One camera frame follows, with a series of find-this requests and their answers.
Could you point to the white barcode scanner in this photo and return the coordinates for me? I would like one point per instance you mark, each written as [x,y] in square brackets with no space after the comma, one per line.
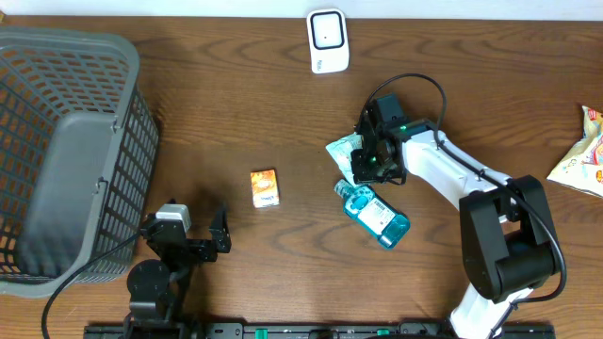
[328,41]

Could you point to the yellow snack bag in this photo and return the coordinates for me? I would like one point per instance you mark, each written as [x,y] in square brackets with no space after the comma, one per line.
[581,167]

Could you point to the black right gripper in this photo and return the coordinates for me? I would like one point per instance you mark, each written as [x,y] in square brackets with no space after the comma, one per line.
[362,177]

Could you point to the teal wet wipes pack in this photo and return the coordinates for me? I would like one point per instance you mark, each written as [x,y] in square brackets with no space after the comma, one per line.
[340,151]

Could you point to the grey plastic basket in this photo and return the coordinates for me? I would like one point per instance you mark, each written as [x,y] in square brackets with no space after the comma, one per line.
[78,149]

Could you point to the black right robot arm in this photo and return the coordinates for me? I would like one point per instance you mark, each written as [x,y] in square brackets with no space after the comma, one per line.
[509,243]

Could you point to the orange small carton box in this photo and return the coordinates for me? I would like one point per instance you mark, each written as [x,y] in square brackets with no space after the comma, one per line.
[265,189]

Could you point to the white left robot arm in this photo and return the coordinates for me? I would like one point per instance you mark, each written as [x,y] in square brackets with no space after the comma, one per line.
[158,287]

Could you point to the blue mouthwash bottle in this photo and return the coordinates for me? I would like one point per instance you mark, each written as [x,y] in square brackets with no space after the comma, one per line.
[363,205]

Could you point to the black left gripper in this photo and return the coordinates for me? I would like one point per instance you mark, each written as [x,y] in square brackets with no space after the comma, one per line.
[220,234]

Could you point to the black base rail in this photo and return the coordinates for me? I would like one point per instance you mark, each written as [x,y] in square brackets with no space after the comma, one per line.
[240,331]

